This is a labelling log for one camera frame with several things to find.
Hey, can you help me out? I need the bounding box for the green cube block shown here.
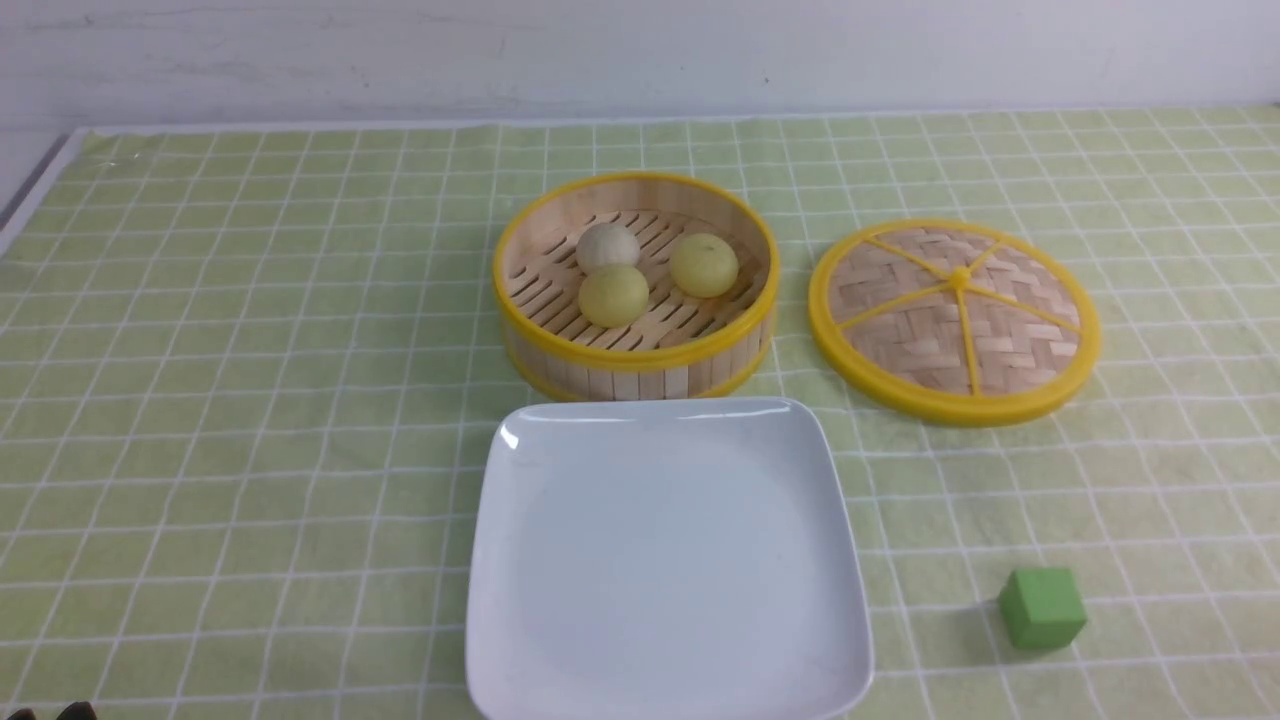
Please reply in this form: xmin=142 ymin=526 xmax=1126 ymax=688
xmin=997 ymin=566 xmax=1088 ymax=651

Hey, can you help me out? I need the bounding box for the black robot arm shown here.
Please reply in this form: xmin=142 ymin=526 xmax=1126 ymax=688
xmin=6 ymin=701 xmax=99 ymax=720

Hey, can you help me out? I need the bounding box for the white steamed bun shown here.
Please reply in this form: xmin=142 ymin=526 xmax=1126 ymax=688
xmin=575 ymin=223 xmax=640 ymax=275

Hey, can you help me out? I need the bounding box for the bamboo steamer basket yellow rim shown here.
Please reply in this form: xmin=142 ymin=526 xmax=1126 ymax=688
xmin=492 ymin=170 xmax=781 ymax=402

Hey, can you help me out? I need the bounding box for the white square plate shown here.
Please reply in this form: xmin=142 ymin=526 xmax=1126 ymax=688
xmin=465 ymin=397 xmax=876 ymax=719

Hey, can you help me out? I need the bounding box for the green checkered tablecloth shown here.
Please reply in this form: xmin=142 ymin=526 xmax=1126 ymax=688
xmin=1 ymin=108 xmax=1279 ymax=719

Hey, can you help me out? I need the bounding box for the woven bamboo steamer lid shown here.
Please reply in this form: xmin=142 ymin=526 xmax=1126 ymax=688
xmin=806 ymin=218 xmax=1103 ymax=427

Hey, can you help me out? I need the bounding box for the yellow steamed bun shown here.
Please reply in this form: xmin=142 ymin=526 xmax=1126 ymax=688
xmin=577 ymin=264 xmax=650 ymax=329
xmin=669 ymin=233 xmax=740 ymax=299

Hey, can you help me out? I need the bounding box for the yellow steamed bun front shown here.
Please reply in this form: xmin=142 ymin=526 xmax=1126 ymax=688
xmin=577 ymin=264 xmax=650 ymax=329

